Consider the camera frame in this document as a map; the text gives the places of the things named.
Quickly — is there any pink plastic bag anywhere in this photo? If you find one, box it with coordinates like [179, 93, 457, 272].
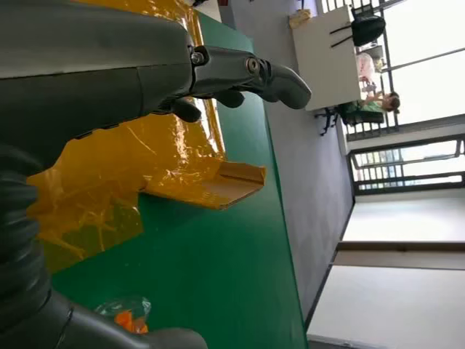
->
[356, 52, 378, 89]

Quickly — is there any green mat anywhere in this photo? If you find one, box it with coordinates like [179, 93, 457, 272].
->
[50, 12, 309, 349]

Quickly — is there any yellow film-wrapped board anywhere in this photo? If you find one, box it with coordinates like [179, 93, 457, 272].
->
[27, 0, 268, 276]

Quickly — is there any orange detergent bottle clear cap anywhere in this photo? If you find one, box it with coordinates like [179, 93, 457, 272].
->
[95, 296, 152, 336]

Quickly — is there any yellow bag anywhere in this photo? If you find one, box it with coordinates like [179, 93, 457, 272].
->
[288, 8, 313, 31]

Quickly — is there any white table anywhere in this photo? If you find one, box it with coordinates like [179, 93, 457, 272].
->
[290, 4, 363, 112]

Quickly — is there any black window railing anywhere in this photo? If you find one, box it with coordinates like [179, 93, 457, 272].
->
[321, 0, 465, 196]

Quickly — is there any person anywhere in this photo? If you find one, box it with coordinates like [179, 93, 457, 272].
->
[341, 91, 402, 127]

